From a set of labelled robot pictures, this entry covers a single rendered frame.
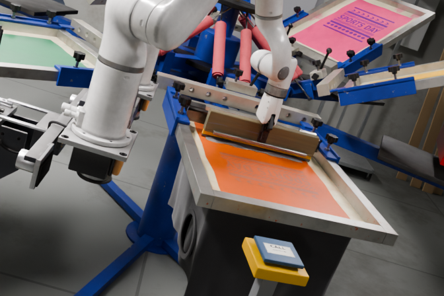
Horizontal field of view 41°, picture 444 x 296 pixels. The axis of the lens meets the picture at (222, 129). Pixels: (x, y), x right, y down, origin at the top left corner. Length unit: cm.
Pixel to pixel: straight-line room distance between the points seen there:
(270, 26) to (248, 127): 37
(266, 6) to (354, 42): 170
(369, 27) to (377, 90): 119
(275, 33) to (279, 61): 9
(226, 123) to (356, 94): 69
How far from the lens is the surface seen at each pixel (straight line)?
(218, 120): 196
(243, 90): 234
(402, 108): 632
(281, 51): 182
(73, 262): 288
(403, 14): 374
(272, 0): 179
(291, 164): 203
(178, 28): 110
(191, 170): 162
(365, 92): 245
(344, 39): 348
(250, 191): 169
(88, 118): 120
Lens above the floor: 159
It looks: 18 degrees down
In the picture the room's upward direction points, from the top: 19 degrees clockwise
